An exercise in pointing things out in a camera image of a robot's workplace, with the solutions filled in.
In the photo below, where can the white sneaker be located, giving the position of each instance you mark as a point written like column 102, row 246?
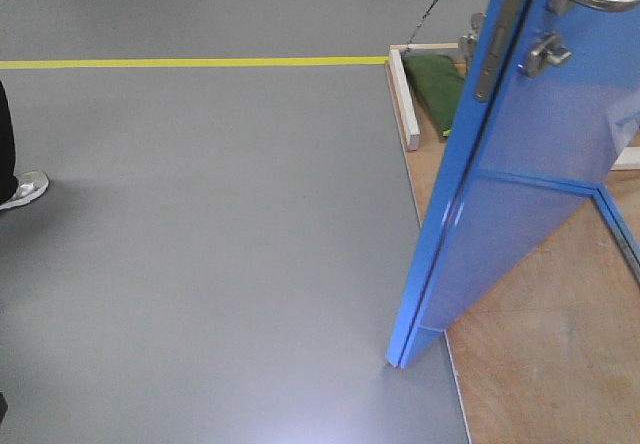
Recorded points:
column 31, row 186

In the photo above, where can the white wooden stop beam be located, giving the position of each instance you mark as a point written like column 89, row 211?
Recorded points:
column 402, row 98

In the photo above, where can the grey door latch plate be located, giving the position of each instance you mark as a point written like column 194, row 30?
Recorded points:
column 500, row 36

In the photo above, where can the black trouser leg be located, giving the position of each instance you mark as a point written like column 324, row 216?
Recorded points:
column 9, row 182

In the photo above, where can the green sandbag left of pair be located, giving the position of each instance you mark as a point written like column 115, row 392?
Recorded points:
column 438, row 84

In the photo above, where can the silver outer door handle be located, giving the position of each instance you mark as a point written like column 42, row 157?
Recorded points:
column 467, row 44

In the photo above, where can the white diagonal wooden brace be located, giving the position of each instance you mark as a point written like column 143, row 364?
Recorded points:
column 629, row 159

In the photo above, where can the blue door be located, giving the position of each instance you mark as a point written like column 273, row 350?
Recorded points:
column 518, row 165

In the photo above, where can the silver door thumb turn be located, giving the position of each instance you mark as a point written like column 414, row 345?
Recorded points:
column 547, row 51

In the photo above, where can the black robot part left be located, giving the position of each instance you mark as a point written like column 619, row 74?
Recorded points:
column 3, row 407

